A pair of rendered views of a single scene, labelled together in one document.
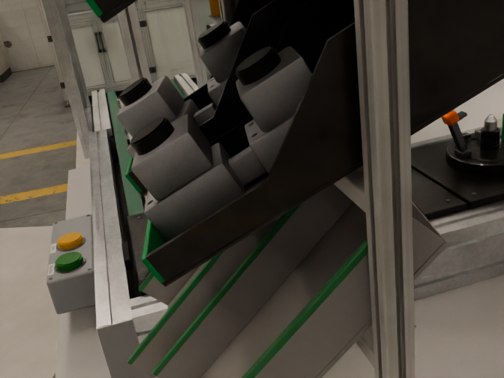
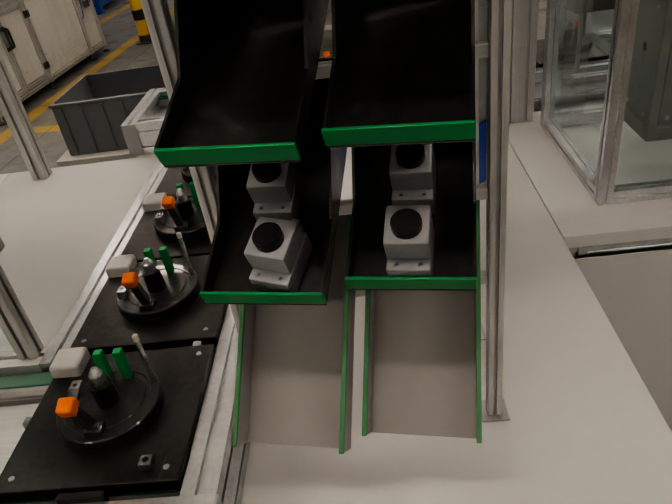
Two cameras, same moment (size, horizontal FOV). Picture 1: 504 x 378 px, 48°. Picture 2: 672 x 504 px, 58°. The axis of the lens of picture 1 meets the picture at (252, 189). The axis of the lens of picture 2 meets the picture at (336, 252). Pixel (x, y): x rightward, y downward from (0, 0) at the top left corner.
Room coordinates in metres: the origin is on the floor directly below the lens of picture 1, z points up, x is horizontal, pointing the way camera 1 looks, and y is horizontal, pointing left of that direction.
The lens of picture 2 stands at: (0.28, 0.55, 1.57)
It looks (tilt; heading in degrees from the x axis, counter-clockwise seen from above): 33 degrees down; 288
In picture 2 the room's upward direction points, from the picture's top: 9 degrees counter-clockwise
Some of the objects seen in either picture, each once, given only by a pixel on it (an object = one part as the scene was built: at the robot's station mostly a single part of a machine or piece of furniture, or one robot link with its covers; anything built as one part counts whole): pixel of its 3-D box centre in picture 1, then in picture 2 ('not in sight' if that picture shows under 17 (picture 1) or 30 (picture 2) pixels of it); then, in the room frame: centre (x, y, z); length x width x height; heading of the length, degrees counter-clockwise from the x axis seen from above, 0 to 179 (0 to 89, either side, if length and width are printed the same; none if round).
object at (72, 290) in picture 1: (76, 259); not in sight; (0.82, 0.30, 0.93); 0.21 x 0.07 x 0.06; 12
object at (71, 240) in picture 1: (70, 243); not in sight; (0.82, 0.30, 0.96); 0.04 x 0.04 x 0.02
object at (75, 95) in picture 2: not in sight; (142, 105); (1.83, -1.80, 0.73); 0.62 x 0.42 x 0.23; 12
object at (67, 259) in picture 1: (70, 263); not in sight; (0.76, 0.29, 0.96); 0.04 x 0.04 x 0.02
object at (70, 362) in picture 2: not in sight; (72, 366); (0.90, 0.00, 0.97); 0.05 x 0.05 x 0.04; 12
